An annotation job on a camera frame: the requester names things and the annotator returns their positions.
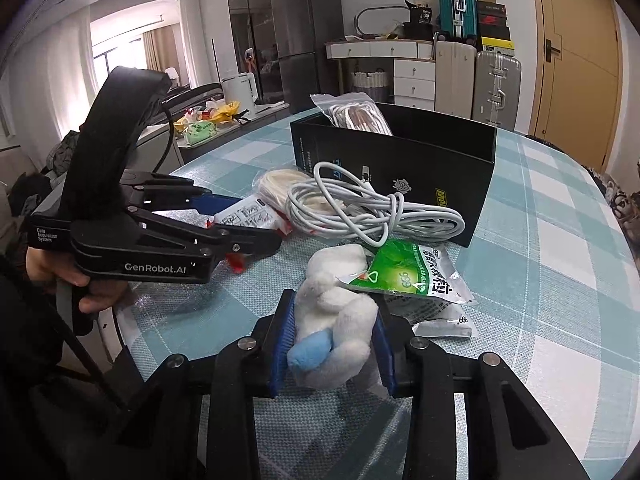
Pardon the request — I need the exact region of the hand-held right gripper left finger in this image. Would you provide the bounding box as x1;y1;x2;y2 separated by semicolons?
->
107;288;299;480

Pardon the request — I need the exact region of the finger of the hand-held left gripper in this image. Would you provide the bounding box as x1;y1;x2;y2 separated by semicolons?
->
122;171;241;217
127;205;284;262

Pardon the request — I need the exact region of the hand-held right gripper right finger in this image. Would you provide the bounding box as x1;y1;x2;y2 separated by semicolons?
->
371;295;592;480

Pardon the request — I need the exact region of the white and red packet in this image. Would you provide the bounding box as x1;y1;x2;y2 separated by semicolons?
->
207;195;294;274

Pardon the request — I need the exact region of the white and blue plush toy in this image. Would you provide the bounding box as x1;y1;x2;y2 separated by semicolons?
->
287;245;382;392

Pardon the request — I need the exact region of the person's left forearm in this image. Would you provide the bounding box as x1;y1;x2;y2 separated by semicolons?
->
0;254;68;381

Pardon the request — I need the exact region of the person's left hand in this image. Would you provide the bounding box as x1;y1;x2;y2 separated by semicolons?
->
25;246;129;314

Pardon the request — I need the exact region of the pile of dark clothes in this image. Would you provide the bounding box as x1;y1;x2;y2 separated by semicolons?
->
46;130;82;177

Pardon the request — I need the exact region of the green and white pack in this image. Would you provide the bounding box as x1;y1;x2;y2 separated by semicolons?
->
184;119;219;147

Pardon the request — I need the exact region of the green snack packet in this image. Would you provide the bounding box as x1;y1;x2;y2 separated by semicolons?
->
340;238;479;311

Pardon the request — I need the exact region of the yellow plastic bag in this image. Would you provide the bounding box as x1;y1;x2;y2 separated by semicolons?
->
212;101;241;124

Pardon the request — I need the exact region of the white sheer curtain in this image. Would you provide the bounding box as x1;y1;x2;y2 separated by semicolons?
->
14;14;102;137

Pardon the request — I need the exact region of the white electric kettle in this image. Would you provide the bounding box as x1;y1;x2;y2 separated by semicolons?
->
221;72;262;116

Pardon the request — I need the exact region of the grey refrigerator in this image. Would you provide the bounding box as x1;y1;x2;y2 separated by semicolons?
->
270;0;344;107

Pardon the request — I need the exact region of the woven basket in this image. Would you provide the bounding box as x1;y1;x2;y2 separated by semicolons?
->
348;70;390;105

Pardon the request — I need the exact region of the black cardboard box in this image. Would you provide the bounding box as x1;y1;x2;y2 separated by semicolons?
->
290;102;498;249

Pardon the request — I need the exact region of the white drawer cabinet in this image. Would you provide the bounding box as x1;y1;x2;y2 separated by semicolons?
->
325;38;439;111

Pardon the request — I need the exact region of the metal oval rack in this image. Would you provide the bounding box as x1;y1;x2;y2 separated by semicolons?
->
353;5;409;37

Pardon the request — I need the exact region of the cream suitcase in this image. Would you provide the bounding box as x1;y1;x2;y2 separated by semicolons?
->
433;40;477;120

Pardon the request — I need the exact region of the small black box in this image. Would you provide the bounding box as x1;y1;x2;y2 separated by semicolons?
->
402;5;436;41

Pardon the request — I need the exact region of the silver suitcase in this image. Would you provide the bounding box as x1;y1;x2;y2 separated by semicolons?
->
472;50;523;132

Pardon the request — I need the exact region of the teal suitcase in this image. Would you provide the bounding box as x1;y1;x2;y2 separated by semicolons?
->
436;0;481;44

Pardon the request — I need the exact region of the yellow and black box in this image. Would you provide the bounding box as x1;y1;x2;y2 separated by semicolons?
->
480;25;516;57

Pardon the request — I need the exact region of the black shoe box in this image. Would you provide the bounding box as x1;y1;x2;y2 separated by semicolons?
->
475;1;507;29

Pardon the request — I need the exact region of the wooden door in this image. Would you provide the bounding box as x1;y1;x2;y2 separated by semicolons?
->
527;0;622;172

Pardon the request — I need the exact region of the bagged cream cord coil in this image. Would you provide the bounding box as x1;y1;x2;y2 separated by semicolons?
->
255;169;312;212

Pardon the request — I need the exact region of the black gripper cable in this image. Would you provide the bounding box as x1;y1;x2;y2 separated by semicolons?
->
149;102;177;177

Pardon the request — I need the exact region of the coiled white cable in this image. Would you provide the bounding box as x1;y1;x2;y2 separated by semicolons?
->
284;161;467;252

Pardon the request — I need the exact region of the clear bag of cables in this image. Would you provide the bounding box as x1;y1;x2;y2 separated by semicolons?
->
309;92;394;137

